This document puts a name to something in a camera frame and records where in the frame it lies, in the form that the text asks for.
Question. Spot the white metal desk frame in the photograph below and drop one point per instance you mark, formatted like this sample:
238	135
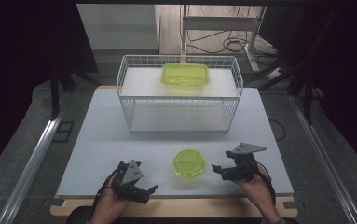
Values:
219	31

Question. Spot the person's left hand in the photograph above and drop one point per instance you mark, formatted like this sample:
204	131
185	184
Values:
109	205

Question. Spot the white cabinet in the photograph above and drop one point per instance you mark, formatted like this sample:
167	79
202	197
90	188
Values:
118	26

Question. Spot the hexagonal yellow-green plastic container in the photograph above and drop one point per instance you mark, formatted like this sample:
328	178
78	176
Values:
188	163

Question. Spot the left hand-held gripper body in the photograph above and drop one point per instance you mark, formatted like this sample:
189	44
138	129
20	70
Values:
129	182

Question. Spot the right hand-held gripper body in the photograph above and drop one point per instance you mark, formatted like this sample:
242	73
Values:
244	163

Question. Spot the rectangular yellow-green plastic container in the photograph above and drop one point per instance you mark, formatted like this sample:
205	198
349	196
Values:
185	74

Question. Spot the black metal stand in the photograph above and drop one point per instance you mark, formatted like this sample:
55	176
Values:
303	81
58	90

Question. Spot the person's right hand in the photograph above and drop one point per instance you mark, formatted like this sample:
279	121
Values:
255	189

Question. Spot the aluminium rail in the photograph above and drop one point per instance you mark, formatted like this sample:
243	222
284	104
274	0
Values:
325	161
30	168

